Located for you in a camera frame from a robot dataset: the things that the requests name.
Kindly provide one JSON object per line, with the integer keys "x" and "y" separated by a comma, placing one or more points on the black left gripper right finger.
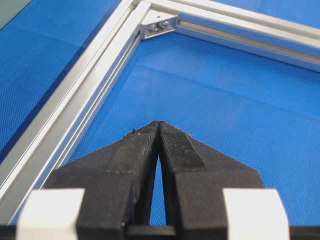
{"x": 194, "y": 176}

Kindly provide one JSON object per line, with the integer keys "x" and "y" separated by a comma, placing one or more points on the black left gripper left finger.
{"x": 118, "y": 181}

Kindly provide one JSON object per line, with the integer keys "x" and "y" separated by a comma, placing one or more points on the square aluminium extrusion frame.
{"x": 75, "y": 76}

